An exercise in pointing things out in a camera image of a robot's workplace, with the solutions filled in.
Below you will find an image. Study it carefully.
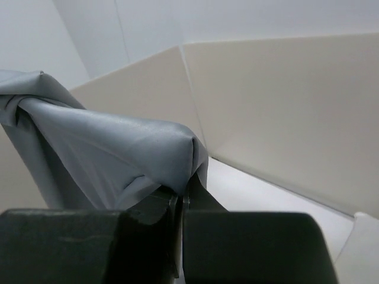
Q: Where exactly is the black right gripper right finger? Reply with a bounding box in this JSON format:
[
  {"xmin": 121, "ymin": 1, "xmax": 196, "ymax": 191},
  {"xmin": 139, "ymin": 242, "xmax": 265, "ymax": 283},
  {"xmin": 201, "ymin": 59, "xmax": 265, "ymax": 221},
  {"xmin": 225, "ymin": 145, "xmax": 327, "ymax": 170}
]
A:
[{"xmin": 182, "ymin": 175, "xmax": 338, "ymax": 283}]

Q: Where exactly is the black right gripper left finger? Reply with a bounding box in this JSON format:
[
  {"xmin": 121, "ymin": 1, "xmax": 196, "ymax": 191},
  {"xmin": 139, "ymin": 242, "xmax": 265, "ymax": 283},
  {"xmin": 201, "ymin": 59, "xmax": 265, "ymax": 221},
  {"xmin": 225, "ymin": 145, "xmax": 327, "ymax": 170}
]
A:
[{"xmin": 1, "ymin": 189, "xmax": 181, "ymax": 283}]

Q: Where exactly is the grey pillowcase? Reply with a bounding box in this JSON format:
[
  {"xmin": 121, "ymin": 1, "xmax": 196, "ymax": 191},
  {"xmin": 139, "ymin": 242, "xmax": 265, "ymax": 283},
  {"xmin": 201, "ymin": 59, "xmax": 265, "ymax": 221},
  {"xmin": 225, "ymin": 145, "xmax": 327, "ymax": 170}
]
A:
[{"xmin": 1, "ymin": 70, "xmax": 208, "ymax": 210}]

